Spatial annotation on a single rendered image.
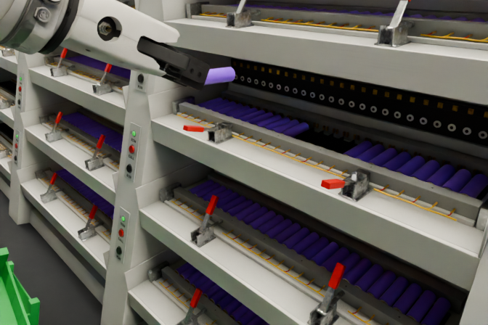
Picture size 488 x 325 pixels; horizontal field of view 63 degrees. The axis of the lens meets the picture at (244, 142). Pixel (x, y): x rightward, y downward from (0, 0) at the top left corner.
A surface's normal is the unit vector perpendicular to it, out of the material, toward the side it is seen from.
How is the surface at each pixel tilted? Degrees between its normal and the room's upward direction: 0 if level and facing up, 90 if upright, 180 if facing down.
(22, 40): 140
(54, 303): 0
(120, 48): 97
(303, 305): 17
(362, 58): 107
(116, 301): 90
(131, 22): 85
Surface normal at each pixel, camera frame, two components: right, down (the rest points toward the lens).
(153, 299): -0.03, -0.91
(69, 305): 0.18, -0.96
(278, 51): -0.71, 0.30
